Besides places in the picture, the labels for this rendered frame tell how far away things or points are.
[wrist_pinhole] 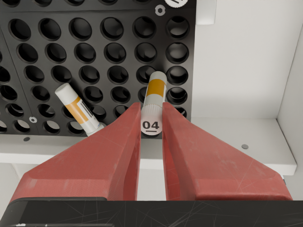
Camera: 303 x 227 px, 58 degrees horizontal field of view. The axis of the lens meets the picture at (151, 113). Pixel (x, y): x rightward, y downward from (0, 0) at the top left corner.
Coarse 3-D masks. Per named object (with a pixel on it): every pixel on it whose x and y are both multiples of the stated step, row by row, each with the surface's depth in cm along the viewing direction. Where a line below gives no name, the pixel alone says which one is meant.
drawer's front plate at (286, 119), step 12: (300, 36) 20; (300, 48) 20; (300, 60) 20; (300, 72) 20; (288, 84) 22; (300, 84) 20; (288, 96) 22; (300, 96) 20; (288, 108) 22; (300, 108) 20; (288, 120) 22; (300, 120) 20; (288, 132) 22; (300, 132) 20; (288, 144) 22; (300, 144) 20; (300, 156) 20; (300, 168) 20; (288, 180) 22; (300, 180) 20; (300, 192) 20
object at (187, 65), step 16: (160, 0) 14; (192, 0) 14; (176, 16) 14; (192, 16) 14; (192, 32) 15; (192, 48) 15; (176, 64) 16; (192, 64) 16; (176, 80) 17; (192, 80) 16
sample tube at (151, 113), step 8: (160, 72) 16; (152, 80) 15; (160, 80) 15; (152, 88) 15; (160, 88) 15; (152, 96) 14; (160, 96) 14; (144, 104) 14; (152, 104) 13; (160, 104) 14; (144, 112) 13; (152, 112) 13; (160, 112) 13; (144, 120) 13; (152, 120) 13; (160, 120) 13; (144, 128) 13; (152, 128) 13; (160, 128) 13
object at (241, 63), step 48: (240, 0) 19; (288, 0) 19; (240, 48) 21; (288, 48) 21; (192, 96) 24; (240, 96) 24; (0, 144) 24; (48, 144) 23; (144, 144) 23; (240, 144) 22
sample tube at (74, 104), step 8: (64, 88) 17; (72, 88) 17; (64, 96) 17; (72, 96) 17; (64, 104) 17; (72, 104) 17; (80, 104) 17; (72, 112) 17; (80, 112) 17; (88, 112) 18; (80, 120) 18; (88, 120) 18; (96, 120) 18; (88, 128) 18; (96, 128) 18
